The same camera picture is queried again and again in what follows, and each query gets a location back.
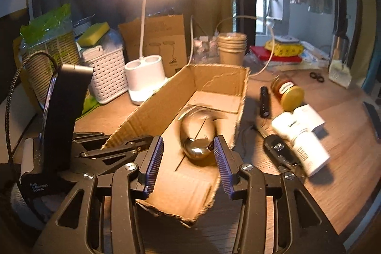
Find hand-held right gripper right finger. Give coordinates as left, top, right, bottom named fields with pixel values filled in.
left=213, top=135, right=347, bottom=254

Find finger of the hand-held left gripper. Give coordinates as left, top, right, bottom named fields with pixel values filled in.
left=72, top=131, right=113, bottom=146
left=74, top=136, right=155, bottom=176

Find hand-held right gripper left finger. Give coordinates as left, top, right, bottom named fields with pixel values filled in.
left=32, top=136, right=165, bottom=254

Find shiny metal oval object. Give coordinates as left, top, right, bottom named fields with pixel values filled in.
left=178, top=105, right=220, bottom=167

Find white plastic basket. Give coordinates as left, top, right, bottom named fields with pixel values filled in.
left=82, top=45, right=126, bottom=105

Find black flashlight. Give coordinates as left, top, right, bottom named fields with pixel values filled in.
left=260, top=86, right=271, bottom=118

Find white desk lamp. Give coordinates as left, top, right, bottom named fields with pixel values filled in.
left=97, top=0, right=207, bottom=106

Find green paper towel pack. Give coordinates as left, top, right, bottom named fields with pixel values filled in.
left=18, top=3, right=83, bottom=101

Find white printed bottle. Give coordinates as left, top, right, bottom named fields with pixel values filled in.
left=290, top=132, right=331, bottom=177

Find yellow green sponge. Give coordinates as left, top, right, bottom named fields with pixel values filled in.
left=78, top=22, right=110, bottom=46

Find jar with yellow lid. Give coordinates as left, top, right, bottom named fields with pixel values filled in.
left=271, top=75, right=305, bottom=112

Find white cardboard box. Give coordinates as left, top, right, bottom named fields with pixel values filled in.
left=293, top=104, right=327, bottom=134

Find crumpled plastic bags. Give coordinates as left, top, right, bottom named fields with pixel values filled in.
left=101, top=28, right=124, bottom=52

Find stack of brown paper cups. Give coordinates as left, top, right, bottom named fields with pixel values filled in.
left=217, top=32, right=248, bottom=67

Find clear glass jar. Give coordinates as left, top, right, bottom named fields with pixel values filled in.
left=192, top=35, right=221, bottom=65

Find brown cardboard lamp carton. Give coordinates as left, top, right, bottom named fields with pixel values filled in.
left=118, top=14, right=188, bottom=78

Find yellow packet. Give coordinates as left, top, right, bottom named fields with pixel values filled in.
left=265, top=40, right=305, bottom=57

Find white round-marked device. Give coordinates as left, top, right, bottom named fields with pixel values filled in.
left=275, top=35, right=300, bottom=45

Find white tissue packs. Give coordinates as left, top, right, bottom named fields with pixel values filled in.
left=301, top=41, right=331, bottom=67

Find clear plastic bag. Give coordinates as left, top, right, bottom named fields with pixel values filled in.
left=329, top=59, right=353, bottom=88

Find dark flat phone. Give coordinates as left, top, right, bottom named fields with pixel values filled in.
left=363, top=101, right=381, bottom=139

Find steel thermos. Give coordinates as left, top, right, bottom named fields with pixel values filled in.
left=331, top=31, right=351, bottom=70

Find black braided cable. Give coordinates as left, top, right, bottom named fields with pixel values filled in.
left=6, top=52, right=58, bottom=164

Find white charging cable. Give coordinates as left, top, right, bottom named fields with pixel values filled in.
left=190, top=15, right=277, bottom=76

